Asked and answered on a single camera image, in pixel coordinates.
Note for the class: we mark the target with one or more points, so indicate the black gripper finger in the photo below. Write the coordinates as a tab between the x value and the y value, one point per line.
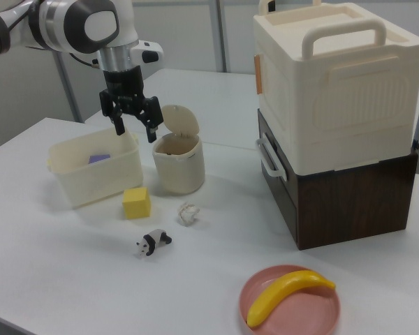
118	122
152	118

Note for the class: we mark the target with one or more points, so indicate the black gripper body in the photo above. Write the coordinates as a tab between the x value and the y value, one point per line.
124	85

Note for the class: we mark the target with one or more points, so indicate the white paper ball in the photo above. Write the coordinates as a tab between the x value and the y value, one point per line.
188	213

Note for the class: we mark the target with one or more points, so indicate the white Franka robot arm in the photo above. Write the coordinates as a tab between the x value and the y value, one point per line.
56	24

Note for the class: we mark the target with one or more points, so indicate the cream trash can with lid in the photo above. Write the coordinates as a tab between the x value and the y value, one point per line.
178	167

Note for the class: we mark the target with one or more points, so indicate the purple block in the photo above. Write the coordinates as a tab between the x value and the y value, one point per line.
99	158

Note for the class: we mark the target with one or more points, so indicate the cream plastic tub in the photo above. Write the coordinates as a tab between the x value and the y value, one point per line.
97	181

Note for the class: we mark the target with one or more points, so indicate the yellow cube block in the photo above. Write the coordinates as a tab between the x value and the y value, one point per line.
136	204

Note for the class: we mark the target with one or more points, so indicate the panda toy figure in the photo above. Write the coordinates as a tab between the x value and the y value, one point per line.
153	240

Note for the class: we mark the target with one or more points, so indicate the yellow toy banana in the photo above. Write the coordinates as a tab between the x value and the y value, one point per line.
283	291

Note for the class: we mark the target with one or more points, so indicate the dark brown wooden drawer cabinet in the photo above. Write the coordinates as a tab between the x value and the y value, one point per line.
352	206

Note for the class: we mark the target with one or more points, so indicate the pink plate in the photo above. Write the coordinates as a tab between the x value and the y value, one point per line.
300	314

